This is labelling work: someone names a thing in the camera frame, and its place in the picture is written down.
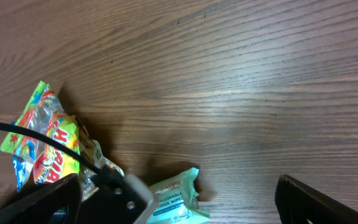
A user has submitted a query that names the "green haribo gummy bag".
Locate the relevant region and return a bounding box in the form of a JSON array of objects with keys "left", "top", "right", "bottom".
[{"left": 0, "top": 80, "right": 81, "bottom": 186}]

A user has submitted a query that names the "brown cookie snack bag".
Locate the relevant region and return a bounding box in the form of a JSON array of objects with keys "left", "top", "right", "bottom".
[{"left": 71, "top": 116, "right": 124, "bottom": 202}]

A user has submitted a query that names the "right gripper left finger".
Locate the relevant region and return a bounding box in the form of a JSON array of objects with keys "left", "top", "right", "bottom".
[{"left": 0, "top": 174, "right": 82, "bottom": 224}]

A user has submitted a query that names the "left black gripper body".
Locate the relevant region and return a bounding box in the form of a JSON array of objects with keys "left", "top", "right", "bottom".
[{"left": 76, "top": 166, "right": 147, "bottom": 224}]

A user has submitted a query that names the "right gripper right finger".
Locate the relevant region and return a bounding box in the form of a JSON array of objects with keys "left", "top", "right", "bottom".
[{"left": 275, "top": 174, "right": 358, "bottom": 224}]

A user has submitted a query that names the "blue oreo cookie pack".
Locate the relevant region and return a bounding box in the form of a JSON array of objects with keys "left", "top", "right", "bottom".
[{"left": 12, "top": 145, "right": 35, "bottom": 192}]

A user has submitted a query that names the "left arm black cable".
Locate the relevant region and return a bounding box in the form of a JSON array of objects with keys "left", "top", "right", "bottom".
[{"left": 0, "top": 120, "right": 104, "bottom": 175}]

